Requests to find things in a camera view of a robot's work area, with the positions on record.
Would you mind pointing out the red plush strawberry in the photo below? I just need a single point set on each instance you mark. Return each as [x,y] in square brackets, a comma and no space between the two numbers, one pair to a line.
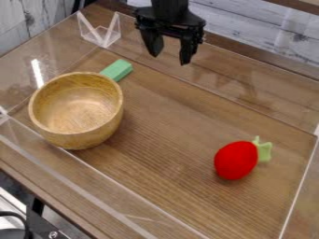
[236,159]

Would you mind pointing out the green rectangular block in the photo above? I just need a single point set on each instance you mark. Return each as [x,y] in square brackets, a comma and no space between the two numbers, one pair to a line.
[117,70]

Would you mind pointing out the wooden bowl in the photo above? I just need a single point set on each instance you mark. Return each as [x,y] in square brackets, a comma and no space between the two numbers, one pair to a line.
[76,110]

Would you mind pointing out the clear acrylic corner bracket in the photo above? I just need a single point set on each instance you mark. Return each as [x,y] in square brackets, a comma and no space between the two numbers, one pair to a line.
[101,36]

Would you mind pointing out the black metal table bracket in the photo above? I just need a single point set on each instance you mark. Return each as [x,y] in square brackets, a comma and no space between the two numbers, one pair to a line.
[41,229]

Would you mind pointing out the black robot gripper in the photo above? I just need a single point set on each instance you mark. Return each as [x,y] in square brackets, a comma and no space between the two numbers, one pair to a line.
[168,17]

